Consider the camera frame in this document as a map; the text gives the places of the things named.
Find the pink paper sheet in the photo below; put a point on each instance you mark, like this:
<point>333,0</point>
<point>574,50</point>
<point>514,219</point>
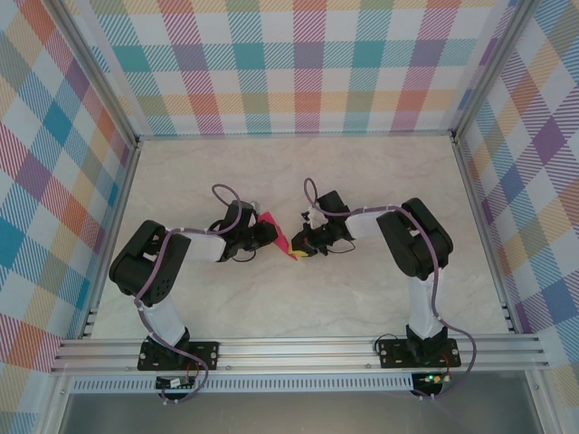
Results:
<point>278,235</point>

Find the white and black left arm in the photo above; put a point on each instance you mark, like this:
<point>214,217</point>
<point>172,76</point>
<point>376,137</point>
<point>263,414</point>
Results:
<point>149,267</point>

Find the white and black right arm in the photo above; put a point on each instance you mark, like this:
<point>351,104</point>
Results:
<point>420,312</point>

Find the grey metal sheet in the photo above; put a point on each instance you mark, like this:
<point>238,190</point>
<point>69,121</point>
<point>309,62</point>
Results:
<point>294,413</point>

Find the small black circuit board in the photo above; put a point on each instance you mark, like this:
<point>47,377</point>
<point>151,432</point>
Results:
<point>174,383</point>

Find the circuit board with green light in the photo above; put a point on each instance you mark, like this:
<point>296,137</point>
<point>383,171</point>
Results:
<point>432,379</point>

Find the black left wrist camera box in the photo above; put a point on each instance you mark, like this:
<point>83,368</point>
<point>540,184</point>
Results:
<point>242,212</point>

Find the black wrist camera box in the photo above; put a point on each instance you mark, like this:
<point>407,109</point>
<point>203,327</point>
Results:
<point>242,212</point>
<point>332,202</point>

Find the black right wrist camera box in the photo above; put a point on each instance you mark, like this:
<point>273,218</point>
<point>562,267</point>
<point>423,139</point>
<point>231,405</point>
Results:
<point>332,202</point>

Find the wide aluminium mounting rail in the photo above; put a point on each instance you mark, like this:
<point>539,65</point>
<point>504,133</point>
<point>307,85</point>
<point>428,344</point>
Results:
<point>294,352</point>

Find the thin aluminium frame bar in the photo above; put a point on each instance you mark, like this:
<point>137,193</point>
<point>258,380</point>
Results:
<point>294,134</point>

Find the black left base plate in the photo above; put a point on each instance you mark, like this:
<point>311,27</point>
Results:
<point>205,352</point>

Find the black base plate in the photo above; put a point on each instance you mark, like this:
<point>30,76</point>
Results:
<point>393,355</point>
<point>205,352</point>

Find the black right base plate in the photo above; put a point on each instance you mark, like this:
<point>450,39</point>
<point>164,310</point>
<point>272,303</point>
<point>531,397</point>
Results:
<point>393,355</point>

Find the aluminium side rail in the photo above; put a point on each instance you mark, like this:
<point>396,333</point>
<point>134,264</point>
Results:
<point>484,226</point>
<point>115,203</point>

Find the slanted aluminium frame post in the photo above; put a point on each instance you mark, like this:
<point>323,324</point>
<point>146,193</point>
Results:
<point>99,81</point>
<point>493,63</point>

